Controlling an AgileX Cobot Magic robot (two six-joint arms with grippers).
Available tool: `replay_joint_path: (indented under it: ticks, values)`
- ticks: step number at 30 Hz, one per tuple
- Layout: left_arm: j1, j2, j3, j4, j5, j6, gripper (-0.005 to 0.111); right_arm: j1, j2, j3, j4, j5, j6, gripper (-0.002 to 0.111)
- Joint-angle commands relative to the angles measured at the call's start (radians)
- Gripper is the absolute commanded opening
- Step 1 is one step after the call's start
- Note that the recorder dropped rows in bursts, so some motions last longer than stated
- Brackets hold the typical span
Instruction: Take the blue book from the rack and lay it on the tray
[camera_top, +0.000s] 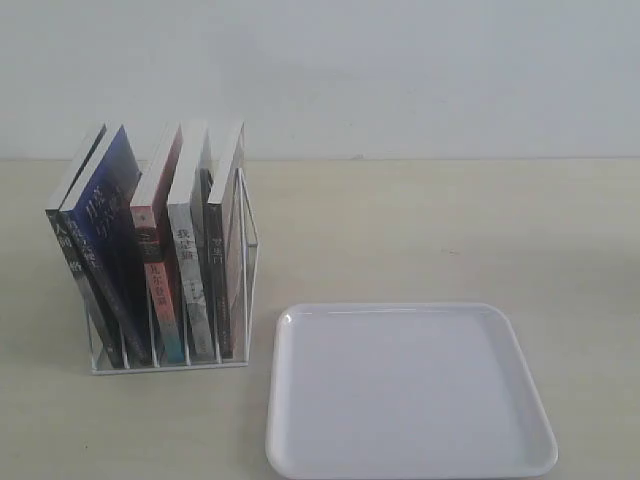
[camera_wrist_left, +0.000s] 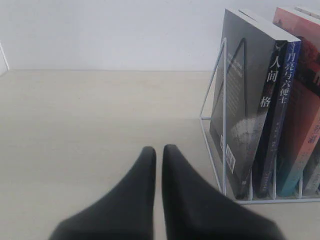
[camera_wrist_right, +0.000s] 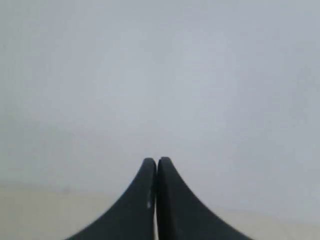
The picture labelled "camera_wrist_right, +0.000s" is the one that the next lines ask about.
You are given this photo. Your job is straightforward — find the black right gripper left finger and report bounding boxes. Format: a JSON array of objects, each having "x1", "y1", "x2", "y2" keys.
[{"x1": 69, "y1": 158, "x2": 157, "y2": 240}]

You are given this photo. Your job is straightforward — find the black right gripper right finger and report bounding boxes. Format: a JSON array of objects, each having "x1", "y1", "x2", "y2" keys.
[{"x1": 157, "y1": 157, "x2": 250, "y2": 240}]

